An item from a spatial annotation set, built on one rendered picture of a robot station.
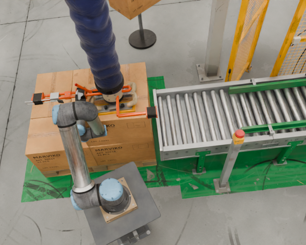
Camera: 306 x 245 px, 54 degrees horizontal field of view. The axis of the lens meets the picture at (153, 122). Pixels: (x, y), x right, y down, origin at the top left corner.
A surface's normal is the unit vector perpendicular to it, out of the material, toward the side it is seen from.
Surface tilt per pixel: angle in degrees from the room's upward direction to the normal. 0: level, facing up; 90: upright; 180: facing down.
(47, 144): 0
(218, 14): 90
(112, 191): 8
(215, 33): 90
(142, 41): 0
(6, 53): 0
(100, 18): 73
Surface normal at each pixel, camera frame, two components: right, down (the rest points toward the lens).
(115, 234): -0.07, -0.54
